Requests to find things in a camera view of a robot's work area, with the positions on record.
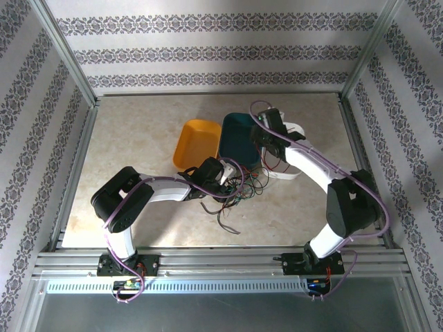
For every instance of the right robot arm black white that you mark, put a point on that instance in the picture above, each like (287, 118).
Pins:
(349, 207)

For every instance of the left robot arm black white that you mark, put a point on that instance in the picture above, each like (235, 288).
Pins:
(117, 200)

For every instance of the teal plastic bin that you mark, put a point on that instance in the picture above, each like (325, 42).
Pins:
(237, 141)

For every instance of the yellow plastic bin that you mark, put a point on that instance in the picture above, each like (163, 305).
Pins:
(197, 145)

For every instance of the white plastic bin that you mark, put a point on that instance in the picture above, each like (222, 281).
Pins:
(287, 174)

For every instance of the grey metal sheet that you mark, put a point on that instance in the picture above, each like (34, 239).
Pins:
(214, 314)

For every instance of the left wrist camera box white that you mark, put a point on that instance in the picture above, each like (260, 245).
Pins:
(226, 171)

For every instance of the aluminium front frame rail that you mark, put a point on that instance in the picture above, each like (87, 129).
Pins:
(214, 263)

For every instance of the aluminium right side rail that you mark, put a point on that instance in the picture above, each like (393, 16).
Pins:
(360, 148)

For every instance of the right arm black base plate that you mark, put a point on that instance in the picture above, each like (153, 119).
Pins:
(290, 264)

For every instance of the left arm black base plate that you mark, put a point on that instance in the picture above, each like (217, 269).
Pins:
(152, 264)

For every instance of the aluminium right frame post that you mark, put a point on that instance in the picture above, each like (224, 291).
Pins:
(370, 48)

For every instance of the aluminium frame post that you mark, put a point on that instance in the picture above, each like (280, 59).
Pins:
(65, 55)
(370, 48)

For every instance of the aluminium left side rail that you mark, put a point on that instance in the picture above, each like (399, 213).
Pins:
(81, 145)

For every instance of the aluminium left frame post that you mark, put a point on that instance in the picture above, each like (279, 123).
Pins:
(65, 55)

